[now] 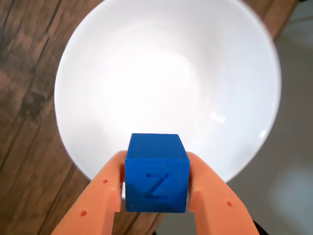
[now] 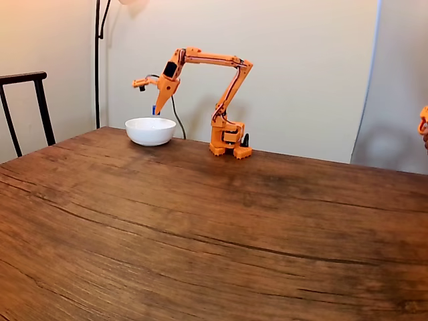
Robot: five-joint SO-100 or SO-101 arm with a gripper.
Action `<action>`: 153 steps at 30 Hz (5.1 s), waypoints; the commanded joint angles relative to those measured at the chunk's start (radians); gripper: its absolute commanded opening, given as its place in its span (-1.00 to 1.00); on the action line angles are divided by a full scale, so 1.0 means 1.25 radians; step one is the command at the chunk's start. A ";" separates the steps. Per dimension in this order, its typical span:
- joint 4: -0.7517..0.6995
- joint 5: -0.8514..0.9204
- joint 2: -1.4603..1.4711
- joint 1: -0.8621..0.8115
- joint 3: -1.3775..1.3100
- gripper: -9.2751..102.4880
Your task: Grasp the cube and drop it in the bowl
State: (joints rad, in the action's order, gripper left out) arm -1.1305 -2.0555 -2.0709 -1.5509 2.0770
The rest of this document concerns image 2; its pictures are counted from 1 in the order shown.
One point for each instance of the orange camera mount with camera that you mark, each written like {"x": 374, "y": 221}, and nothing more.
{"x": 142, "y": 82}

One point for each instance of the blue cube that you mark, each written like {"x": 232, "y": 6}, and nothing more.
{"x": 154, "y": 110}

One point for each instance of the person's hand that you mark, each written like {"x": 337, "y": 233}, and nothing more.
{"x": 426, "y": 139}

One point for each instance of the white bowl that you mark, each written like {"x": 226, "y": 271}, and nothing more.
{"x": 150, "y": 132}

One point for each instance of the black floor lamp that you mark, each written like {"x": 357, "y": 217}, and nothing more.
{"x": 97, "y": 83}

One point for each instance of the black table clamp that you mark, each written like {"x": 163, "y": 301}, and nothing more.
{"x": 246, "y": 140}

